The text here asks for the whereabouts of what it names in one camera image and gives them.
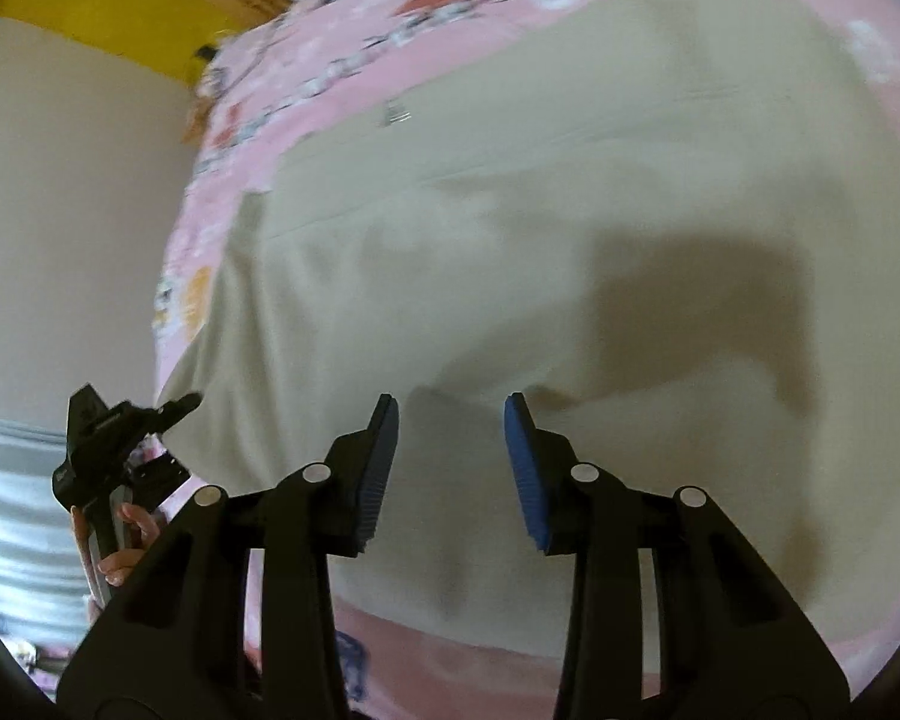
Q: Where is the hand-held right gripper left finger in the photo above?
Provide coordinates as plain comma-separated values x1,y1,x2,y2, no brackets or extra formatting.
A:
55,393,401,720

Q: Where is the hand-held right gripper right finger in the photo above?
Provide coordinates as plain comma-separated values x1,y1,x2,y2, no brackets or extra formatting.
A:
503,391,850,720

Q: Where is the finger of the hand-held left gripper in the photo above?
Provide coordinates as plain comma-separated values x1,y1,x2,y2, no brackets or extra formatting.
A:
157,391,204,430

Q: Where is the cream hooded sweatshirt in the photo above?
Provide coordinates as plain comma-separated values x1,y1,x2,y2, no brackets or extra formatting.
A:
154,0,900,680

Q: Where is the person's left hand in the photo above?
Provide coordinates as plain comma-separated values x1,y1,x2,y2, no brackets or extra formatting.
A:
71,502,160,605

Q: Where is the grey striped clothing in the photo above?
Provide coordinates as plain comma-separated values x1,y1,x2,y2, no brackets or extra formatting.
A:
0,412,113,665

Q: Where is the pink printed bedsheet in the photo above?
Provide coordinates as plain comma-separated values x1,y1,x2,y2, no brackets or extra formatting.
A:
148,0,900,717

